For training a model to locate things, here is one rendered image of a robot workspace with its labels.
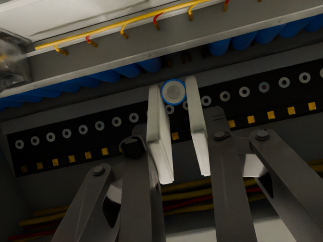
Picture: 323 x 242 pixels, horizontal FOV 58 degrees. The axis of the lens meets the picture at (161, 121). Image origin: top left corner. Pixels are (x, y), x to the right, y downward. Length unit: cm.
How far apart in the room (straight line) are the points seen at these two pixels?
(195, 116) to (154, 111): 3
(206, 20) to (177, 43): 2
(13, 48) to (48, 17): 3
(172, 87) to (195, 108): 4
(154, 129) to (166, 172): 2
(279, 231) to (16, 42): 19
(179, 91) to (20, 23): 10
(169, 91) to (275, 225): 10
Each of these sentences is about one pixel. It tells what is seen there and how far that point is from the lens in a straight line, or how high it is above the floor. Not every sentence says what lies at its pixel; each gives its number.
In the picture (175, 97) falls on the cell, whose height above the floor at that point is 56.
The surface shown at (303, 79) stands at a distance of 33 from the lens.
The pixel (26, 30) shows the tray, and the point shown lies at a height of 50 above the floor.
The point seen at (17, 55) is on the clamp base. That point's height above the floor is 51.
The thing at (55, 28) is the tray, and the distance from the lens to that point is 19.
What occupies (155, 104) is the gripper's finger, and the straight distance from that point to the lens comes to 18.
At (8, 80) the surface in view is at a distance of 19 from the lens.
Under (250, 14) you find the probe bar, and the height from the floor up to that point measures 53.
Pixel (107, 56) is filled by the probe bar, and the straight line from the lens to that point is 19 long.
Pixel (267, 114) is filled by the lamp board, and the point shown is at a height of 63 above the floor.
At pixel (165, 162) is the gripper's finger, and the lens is 15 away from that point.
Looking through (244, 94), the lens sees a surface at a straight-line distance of 32.
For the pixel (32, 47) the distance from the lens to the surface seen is 21.
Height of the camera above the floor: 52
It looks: 16 degrees up
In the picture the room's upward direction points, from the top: 165 degrees clockwise
